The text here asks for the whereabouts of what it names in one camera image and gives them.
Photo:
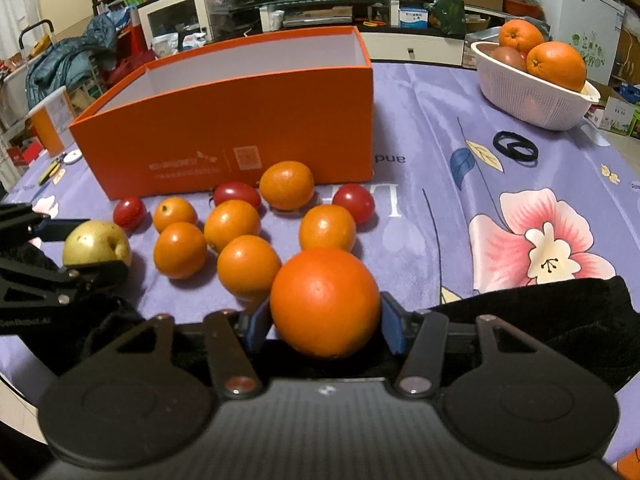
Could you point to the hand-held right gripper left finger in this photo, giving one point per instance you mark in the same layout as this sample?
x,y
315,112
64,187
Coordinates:
x,y
257,325

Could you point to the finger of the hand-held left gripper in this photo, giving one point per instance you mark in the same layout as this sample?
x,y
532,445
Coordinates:
x,y
85,277
30,216

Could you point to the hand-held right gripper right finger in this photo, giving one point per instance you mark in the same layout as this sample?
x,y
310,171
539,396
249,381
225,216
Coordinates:
x,y
395,327

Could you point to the yellow-green apple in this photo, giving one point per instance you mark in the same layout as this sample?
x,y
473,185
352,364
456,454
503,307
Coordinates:
x,y
95,245

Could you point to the small tangerine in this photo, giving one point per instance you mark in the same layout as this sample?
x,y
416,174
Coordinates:
x,y
248,266
231,225
286,185
327,227
180,250
175,214

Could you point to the large orange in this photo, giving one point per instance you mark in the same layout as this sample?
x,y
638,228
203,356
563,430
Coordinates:
x,y
325,302

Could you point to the orange cardboard box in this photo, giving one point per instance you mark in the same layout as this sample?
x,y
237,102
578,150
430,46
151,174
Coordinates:
x,y
200,125

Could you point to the white round gadget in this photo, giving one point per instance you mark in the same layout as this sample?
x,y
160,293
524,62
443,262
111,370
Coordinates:
x,y
73,156

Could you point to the red cherry tomato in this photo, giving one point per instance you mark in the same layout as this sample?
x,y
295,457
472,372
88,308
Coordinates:
x,y
237,194
129,211
354,202

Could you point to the orange and white canister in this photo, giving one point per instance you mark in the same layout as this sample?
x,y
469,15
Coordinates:
x,y
47,125

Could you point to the blue puffer jacket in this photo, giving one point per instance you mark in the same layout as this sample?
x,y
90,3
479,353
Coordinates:
x,y
60,65

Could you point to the purple floral tablecloth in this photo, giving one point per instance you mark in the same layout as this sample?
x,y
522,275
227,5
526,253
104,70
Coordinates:
x,y
425,125

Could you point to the beige standing air conditioner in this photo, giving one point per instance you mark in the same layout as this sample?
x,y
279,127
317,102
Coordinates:
x,y
60,0

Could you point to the white plastic colander basket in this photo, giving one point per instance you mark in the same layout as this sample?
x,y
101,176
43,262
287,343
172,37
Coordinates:
x,y
530,100

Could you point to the white microwave oven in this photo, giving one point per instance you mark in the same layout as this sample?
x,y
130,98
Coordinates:
x,y
200,5

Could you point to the white television cabinet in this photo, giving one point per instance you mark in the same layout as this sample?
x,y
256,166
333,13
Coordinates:
x,y
390,49

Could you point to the red apple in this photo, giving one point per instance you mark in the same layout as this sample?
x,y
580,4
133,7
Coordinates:
x,y
507,57

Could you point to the navel orange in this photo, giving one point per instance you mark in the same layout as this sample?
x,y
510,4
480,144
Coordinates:
x,y
520,35
557,65

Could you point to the blue and white box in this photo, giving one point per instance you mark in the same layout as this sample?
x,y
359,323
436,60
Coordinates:
x,y
412,17

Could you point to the green bag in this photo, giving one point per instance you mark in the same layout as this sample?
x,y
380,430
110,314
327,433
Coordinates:
x,y
447,12

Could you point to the white chest freezer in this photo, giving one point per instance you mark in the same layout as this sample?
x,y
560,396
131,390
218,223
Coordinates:
x,y
580,10

